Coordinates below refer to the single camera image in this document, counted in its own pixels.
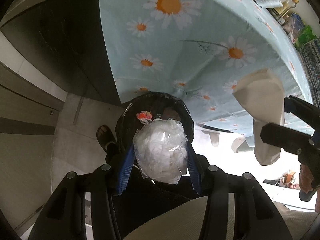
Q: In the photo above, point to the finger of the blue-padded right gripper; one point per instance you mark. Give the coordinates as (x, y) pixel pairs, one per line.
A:
(292, 104)
(289, 140)

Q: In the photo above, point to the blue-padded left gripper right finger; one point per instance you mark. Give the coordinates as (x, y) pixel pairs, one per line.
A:
(192, 166)

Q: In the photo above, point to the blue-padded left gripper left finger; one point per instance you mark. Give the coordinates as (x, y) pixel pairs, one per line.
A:
(125, 170)

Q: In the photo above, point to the white plastic ball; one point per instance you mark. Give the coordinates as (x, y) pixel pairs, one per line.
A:
(160, 149)

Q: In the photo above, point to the white paper napkin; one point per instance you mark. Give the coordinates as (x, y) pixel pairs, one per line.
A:
(261, 95)

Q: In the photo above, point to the pink red wrapper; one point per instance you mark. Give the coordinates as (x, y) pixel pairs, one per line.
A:
(144, 117)

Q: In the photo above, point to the black-lined trash bin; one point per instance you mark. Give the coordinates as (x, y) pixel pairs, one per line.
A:
(161, 106)

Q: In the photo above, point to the person's right hand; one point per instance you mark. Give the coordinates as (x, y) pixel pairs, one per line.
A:
(305, 179)

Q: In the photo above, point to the sandaled foot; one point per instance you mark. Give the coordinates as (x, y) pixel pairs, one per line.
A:
(106, 139)

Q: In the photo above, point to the patterned blue curtain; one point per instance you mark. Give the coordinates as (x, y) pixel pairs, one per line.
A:
(309, 53)

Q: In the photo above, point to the green packet bag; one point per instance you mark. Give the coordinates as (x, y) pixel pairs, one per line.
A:
(306, 35)

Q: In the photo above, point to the blue white salt bag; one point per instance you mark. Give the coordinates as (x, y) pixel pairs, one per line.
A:
(294, 26)

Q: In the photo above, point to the yellow cap seasoning bottle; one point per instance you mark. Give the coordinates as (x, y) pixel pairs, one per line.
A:
(281, 11)

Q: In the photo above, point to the daisy print blue tablecloth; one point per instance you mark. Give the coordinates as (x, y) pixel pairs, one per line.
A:
(198, 50)

